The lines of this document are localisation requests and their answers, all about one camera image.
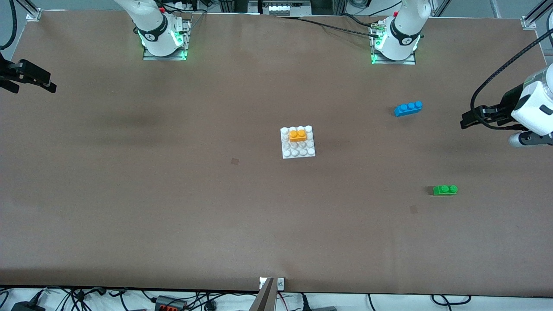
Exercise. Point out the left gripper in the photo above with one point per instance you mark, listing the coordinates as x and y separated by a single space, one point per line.
506 105

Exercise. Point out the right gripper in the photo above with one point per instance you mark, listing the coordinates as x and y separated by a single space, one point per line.
9 72

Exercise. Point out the yellow two-stud block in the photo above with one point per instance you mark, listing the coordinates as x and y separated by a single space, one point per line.
297 136

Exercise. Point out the white studded base plate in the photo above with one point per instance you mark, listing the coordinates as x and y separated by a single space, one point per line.
298 150

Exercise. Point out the blue three-stud block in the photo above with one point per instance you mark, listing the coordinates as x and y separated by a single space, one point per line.
408 109

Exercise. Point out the green two-stud block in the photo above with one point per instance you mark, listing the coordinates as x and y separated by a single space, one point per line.
445 190

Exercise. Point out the white power strip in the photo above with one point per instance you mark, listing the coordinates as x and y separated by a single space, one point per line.
285 7

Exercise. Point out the black power adapter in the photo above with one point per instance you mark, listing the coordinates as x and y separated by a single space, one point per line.
28 306

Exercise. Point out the black power plug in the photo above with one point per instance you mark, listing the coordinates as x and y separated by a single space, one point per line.
317 307

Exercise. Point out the black box with orange connectors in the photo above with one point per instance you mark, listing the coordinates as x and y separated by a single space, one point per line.
170 303

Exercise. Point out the silver table corner bracket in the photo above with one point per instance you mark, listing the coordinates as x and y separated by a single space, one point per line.
529 22
33 15

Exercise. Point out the silver table edge bracket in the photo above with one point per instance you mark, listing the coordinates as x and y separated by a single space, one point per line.
281 284

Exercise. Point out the brown camera support post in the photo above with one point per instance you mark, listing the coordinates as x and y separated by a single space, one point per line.
265 298

